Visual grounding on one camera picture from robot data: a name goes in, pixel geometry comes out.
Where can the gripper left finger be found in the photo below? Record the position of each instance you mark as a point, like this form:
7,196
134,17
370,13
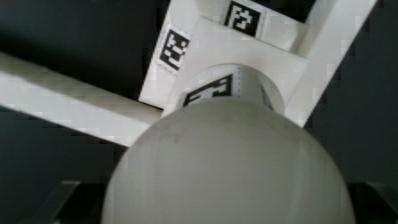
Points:
50,208

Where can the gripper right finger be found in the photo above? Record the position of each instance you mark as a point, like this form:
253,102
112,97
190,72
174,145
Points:
382,202

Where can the white lamp bulb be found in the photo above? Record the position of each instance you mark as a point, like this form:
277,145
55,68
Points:
226,166

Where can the white lamp base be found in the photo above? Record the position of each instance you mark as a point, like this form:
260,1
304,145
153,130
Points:
224,32

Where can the white U-shaped fence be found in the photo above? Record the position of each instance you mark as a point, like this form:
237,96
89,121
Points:
78,106

